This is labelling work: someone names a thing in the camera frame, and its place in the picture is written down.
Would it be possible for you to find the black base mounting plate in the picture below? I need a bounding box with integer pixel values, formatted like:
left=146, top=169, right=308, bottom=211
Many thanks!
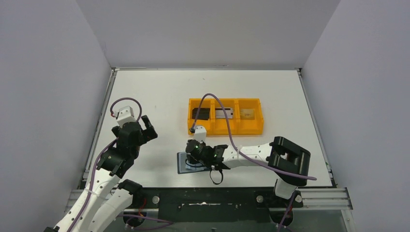
left=124, top=187, right=304, bottom=223

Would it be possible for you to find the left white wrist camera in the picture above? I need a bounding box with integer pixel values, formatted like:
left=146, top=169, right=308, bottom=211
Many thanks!
left=111, top=106, right=136, bottom=128

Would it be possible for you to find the orange three-compartment bin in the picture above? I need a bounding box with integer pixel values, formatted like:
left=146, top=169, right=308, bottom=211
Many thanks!
left=187, top=98, right=264, bottom=136

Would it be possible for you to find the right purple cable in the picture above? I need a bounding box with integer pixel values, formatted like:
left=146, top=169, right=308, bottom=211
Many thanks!
left=190, top=93, right=318, bottom=232

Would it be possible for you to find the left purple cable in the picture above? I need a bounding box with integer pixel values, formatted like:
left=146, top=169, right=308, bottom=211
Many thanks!
left=65, top=97, right=175, bottom=232

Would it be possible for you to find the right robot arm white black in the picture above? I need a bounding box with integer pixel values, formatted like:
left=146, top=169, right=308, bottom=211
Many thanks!
left=185, top=136, right=314, bottom=200

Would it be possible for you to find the gold card in bin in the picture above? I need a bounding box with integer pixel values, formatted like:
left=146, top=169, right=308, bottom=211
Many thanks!
left=239, top=108, right=255, bottom=120

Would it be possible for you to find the blue leather card holder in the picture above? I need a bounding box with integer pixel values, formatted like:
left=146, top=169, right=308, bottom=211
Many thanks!
left=177, top=152, right=211, bottom=174

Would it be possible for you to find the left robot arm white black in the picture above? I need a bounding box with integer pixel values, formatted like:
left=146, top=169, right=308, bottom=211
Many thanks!
left=45, top=115, right=158, bottom=232

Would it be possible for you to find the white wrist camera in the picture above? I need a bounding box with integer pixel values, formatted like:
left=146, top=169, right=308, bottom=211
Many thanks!
left=111, top=106, right=136, bottom=128
left=190, top=125, right=207, bottom=143

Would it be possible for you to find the purple cable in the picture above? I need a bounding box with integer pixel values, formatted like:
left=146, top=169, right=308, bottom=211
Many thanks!
left=65, top=97, right=175, bottom=232
left=190, top=93, right=318, bottom=232

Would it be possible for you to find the black card in bin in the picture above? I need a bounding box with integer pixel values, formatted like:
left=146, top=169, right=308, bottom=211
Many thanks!
left=191, top=107, right=210, bottom=120

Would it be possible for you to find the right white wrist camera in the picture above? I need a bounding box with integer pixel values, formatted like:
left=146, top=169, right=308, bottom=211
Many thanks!
left=190, top=125, right=207, bottom=143

